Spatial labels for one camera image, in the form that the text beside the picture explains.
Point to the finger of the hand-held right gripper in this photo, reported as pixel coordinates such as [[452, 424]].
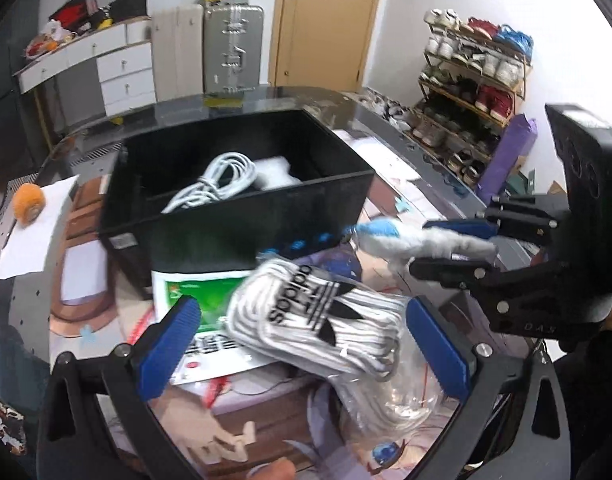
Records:
[[465, 228], [450, 271]]

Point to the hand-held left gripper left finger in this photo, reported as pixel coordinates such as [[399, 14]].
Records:
[[170, 347]]

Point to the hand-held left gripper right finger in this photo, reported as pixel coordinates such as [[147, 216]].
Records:
[[435, 350]]

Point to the grey white sock blue toe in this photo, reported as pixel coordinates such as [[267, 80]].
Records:
[[425, 246]]

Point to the green white medicine packet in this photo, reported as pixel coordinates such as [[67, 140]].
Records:
[[196, 285]]

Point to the black storage box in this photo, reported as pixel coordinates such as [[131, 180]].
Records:
[[236, 230]]

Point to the purple rolled yoga mat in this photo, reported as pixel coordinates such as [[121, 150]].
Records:
[[508, 155]]

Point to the printed cartoon table mat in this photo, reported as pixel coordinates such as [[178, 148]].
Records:
[[266, 410]]

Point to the metal shoe rack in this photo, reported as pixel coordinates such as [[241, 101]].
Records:
[[473, 107]]

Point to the shoe rack with shoes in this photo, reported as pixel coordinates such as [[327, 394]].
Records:
[[493, 97]]

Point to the scattered shoes on floor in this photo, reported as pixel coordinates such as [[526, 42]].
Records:
[[390, 110]]

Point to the white paper sheet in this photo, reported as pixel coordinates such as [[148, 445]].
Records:
[[31, 250]]

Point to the crumpled white plastic bag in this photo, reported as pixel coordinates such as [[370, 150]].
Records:
[[278, 172]]

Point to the orange fruit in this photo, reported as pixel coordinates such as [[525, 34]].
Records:
[[30, 203]]

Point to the wooden door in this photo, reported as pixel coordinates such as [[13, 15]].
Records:
[[326, 25]]

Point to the white desk with drawers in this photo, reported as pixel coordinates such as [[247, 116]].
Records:
[[126, 67]]

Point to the silver suitcase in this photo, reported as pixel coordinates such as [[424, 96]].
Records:
[[233, 50]]

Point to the dark grey refrigerator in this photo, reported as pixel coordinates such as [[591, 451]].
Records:
[[6, 85]]

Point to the plastic bag of fruit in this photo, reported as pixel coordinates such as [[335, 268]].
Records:
[[51, 37]]

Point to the black square box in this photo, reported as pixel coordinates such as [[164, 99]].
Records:
[[130, 6]]

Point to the red black box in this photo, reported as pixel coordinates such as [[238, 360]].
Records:
[[73, 10]]

